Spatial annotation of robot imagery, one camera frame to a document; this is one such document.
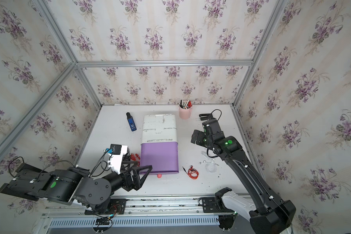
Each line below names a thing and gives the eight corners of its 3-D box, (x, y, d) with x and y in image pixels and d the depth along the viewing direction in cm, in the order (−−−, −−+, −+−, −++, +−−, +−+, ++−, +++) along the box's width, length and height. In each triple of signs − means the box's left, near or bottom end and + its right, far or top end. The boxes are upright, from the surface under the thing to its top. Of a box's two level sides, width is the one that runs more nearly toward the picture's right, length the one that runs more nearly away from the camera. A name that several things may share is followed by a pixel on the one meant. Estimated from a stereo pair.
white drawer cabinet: (145, 158, 91) (139, 141, 74) (149, 133, 103) (144, 113, 86) (177, 158, 91) (177, 141, 74) (176, 133, 103) (177, 113, 86)
